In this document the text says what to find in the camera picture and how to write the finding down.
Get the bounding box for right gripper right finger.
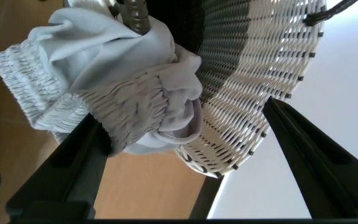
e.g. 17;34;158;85
262;96;358;219

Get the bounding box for white laundry basket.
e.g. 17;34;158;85
115;0;358;180

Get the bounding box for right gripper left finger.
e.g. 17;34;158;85
6;113;112;220

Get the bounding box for pale grey shorts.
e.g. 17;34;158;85
0;0;204;156

